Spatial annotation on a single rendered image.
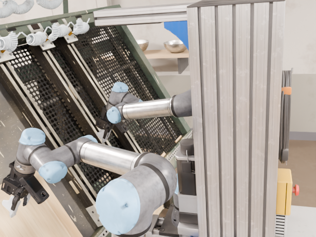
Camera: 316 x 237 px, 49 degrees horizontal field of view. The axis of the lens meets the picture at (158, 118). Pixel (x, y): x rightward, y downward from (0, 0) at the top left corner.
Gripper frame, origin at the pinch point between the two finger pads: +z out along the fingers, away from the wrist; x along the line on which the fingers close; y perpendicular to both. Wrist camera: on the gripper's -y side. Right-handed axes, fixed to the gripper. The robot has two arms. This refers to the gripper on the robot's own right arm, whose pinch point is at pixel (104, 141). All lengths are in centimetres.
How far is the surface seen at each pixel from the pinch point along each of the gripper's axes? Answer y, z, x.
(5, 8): 111, -22, -54
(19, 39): 67, -28, -9
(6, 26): 61, -42, 13
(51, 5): 104, -24, -97
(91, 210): -11.2, 30.8, 18.3
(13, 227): 11, 25, 55
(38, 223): 5, 28, 45
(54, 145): 20.7, 6.3, 14.7
